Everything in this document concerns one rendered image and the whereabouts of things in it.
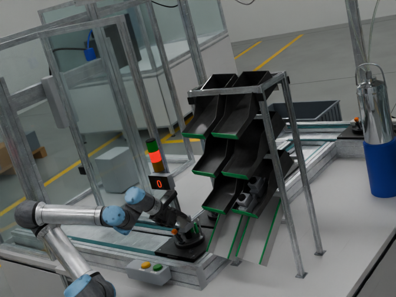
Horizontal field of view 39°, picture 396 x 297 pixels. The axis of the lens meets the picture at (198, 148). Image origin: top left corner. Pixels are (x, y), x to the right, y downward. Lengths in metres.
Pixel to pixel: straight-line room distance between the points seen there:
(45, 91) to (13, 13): 9.66
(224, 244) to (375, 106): 0.93
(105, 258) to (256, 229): 0.83
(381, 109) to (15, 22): 10.85
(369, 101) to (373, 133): 0.16
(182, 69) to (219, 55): 1.14
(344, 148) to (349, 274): 1.18
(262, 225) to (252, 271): 0.26
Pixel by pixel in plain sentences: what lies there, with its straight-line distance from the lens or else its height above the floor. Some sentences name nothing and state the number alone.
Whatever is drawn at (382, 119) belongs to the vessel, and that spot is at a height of 1.25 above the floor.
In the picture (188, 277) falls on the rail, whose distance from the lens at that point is 2.41.
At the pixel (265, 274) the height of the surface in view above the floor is 0.86.
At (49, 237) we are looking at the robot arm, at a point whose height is 1.24.
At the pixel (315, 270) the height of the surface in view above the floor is 0.86.
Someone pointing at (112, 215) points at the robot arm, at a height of 1.33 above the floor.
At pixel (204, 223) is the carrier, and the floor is 0.97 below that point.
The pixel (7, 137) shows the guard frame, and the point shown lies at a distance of 2.89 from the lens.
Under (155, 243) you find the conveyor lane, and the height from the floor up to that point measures 0.92.
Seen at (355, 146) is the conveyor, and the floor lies 0.93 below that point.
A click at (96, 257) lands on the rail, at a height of 0.92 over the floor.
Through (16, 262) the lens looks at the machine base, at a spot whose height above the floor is 0.80.
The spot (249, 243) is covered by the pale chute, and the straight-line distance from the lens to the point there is 2.28.
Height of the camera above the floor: 2.14
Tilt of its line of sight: 18 degrees down
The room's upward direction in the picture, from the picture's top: 15 degrees counter-clockwise
